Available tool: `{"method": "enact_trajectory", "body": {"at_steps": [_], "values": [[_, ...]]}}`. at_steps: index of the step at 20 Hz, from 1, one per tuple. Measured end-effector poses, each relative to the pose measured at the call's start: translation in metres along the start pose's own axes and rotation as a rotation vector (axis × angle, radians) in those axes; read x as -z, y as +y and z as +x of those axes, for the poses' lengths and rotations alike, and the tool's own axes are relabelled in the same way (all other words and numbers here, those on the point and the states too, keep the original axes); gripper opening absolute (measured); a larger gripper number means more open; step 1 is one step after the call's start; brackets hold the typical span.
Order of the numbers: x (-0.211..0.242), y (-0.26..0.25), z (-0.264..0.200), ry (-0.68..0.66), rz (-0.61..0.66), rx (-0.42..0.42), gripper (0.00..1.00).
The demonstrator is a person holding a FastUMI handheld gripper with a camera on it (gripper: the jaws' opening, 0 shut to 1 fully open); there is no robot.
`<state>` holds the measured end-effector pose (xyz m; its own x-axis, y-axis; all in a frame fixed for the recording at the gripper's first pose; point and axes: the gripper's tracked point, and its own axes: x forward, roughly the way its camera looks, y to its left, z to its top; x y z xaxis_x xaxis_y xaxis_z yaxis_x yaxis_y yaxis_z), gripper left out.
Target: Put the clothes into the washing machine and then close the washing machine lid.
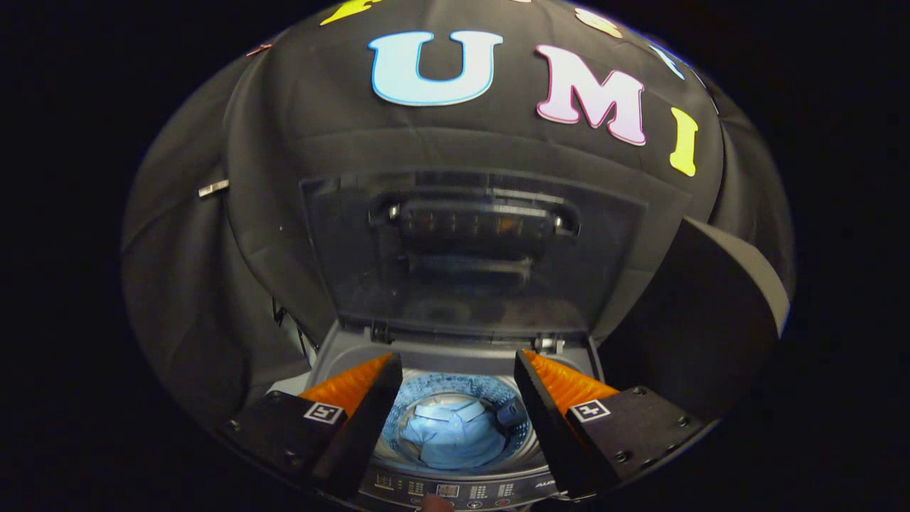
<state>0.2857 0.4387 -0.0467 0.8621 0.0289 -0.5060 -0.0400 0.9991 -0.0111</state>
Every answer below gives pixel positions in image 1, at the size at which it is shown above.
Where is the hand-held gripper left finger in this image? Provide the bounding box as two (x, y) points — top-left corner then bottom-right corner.
(215, 352), (405, 500)

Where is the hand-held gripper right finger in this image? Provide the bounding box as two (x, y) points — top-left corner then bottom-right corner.
(512, 348), (706, 500)

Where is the light blue polo shirt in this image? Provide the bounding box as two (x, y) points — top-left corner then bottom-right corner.
(398, 398), (510, 471)

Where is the grey washing machine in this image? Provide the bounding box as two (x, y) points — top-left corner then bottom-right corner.
(267, 320), (605, 512)

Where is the beige cabinet with dark top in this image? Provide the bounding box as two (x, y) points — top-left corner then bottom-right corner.
(596, 215), (791, 427)

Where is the black backdrop cloth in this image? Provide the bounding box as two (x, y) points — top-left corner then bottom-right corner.
(121, 0), (796, 427)

